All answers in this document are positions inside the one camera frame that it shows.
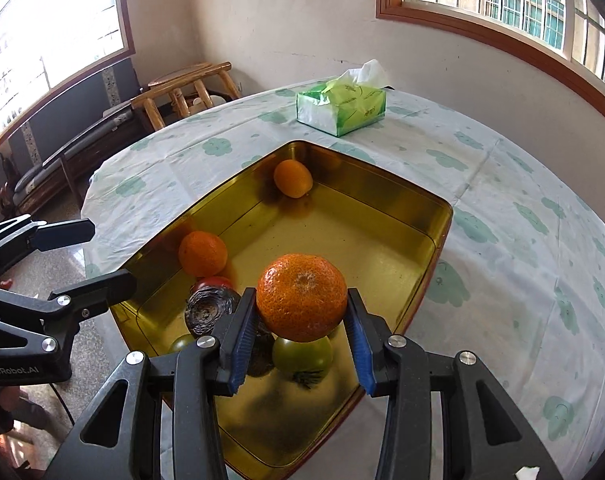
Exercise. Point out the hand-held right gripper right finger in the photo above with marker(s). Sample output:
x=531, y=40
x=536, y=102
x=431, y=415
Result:
x=358, y=350

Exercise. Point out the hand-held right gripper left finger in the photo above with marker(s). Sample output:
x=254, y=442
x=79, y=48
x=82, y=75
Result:
x=242, y=340

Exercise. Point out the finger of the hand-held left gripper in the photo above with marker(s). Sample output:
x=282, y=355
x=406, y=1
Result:
x=62, y=235
x=102, y=287

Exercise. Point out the dark wrinkled passion fruit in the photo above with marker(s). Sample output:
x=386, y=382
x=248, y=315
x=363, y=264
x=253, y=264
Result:
x=210, y=312
x=261, y=357

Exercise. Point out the green tomato with stem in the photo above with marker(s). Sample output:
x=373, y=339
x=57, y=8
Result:
x=302, y=357

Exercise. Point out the large orange mandarin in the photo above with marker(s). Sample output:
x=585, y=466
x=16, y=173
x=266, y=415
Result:
x=302, y=297

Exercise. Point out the gold and red tin box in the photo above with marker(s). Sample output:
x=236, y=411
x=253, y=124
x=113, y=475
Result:
x=362, y=230

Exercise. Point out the small orange mandarin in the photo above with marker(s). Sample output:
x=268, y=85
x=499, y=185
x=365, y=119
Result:
x=292, y=178

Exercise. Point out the red tomato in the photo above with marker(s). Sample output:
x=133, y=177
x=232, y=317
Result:
x=212, y=283

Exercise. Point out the dark sofa bench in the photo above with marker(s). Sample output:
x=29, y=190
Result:
x=72, y=150

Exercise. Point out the light wooden chair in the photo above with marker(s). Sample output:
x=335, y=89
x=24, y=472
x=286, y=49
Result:
x=182, y=90

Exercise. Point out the large bright window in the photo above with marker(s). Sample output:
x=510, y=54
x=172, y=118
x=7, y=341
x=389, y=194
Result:
x=47, y=35

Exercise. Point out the green tissue box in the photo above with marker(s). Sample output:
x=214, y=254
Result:
x=342, y=105

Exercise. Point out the wooden framed window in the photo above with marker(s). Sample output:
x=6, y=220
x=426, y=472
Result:
x=507, y=5

